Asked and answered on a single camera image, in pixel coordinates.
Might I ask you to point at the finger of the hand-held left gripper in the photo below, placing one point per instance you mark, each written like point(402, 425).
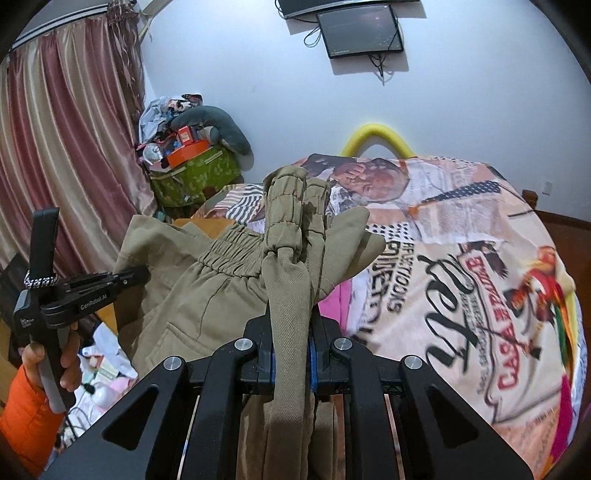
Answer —
point(134, 277)

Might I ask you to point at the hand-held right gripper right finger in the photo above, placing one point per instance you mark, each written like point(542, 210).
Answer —
point(325, 355)

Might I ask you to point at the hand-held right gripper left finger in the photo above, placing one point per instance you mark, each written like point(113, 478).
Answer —
point(258, 350)

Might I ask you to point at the khaki pants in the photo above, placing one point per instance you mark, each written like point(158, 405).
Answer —
point(207, 295)

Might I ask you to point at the person's left hand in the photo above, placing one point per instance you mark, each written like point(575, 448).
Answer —
point(70, 360)

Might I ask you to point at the pink cloth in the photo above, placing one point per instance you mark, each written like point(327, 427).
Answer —
point(334, 304)

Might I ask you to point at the brown cardboard box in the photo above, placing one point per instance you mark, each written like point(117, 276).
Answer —
point(203, 227)

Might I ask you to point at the heap of white pink items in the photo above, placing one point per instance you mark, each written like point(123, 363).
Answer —
point(108, 369)

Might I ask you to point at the printed blanket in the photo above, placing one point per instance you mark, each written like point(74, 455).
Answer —
point(438, 300)

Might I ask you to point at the green patterned bag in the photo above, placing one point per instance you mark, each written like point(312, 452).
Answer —
point(203, 170)

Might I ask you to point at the small orange box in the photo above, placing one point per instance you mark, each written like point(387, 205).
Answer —
point(185, 134)

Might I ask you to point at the pink striped curtain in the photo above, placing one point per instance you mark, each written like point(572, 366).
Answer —
point(69, 138)

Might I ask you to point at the pile of assorted clutter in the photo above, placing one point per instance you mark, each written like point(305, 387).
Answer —
point(157, 124)

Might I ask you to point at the grey plush pillow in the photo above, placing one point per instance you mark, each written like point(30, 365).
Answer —
point(217, 117)

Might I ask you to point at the yellow foam tube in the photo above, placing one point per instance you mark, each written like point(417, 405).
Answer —
point(376, 131)

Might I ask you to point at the small black monitor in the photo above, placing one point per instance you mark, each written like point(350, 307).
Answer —
point(360, 30)

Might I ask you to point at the large black monitor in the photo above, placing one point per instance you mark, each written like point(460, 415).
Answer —
point(323, 7)

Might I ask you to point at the wooden bed post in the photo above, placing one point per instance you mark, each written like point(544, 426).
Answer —
point(530, 198)

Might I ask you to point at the white curtain rail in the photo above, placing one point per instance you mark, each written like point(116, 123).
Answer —
point(46, 30)

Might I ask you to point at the white wall socket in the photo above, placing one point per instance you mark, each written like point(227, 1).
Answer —
point(547, 187)

